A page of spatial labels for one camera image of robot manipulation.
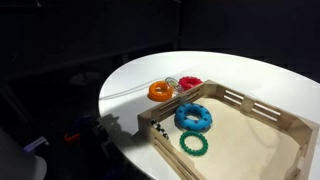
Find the grey rounded object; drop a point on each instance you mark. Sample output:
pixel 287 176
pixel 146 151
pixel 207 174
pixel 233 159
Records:
pixel 20 165

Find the lavender flat bar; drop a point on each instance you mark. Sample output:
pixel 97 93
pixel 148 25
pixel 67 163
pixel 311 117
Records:
pixel 35 145

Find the wooden slatted crate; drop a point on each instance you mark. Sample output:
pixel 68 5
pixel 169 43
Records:
pixel 240 150

